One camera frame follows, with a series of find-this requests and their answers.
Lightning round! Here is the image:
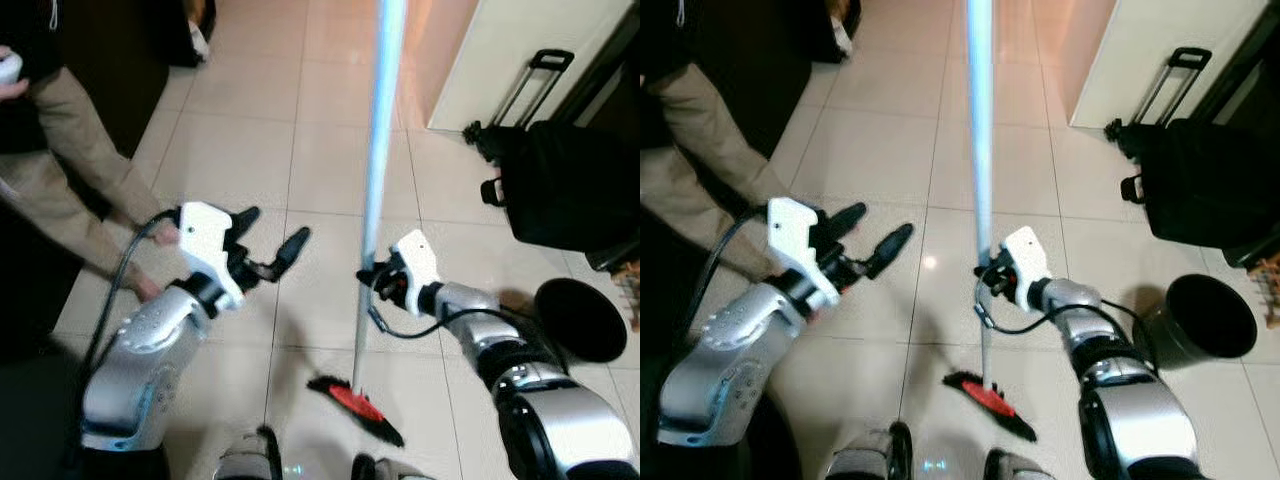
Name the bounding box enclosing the black low cabinet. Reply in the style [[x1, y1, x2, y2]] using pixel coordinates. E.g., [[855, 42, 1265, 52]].
[[690, 0, 811, 161], [55, 0, 171, 161]]

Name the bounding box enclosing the black open shelf unit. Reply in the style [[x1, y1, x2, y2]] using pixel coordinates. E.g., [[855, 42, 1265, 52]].
[[160, 0, 217, 69], [800, 0, 863, 63]]

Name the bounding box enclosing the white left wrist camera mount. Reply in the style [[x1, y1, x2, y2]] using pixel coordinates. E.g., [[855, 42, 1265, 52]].
[[177, 201, 248, 312], [766, 196, 838, 312]]

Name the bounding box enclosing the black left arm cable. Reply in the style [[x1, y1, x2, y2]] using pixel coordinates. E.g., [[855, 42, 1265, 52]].
[[683, 207, 773, 351], [78, 208, 183, 401]]

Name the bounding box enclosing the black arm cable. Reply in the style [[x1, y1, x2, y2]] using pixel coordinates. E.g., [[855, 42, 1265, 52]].
[[973, 298, 1163, 353], [366, 300, 536, 346], [683, 207, 773, 351], [78, 208, 183, 401]]

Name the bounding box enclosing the robot left leg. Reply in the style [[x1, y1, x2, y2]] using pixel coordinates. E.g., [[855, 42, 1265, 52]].
[[824, 420, 914, 480], [214, 424, 285, 480]]

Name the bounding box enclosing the pale handled red black broom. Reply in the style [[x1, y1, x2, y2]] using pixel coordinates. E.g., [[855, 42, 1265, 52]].
[[304, 0, 411, 449], [941, 0, 1041, 445]]

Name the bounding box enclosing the black round trash bin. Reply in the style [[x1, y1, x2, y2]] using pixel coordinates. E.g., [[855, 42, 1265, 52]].
[[1142, 272, 1260, 372], [532, 277, 630, 365]]

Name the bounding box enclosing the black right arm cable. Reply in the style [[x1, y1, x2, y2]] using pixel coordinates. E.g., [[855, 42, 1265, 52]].
[[366, 300, 536, 346], [973, 298, 1163, 353]]

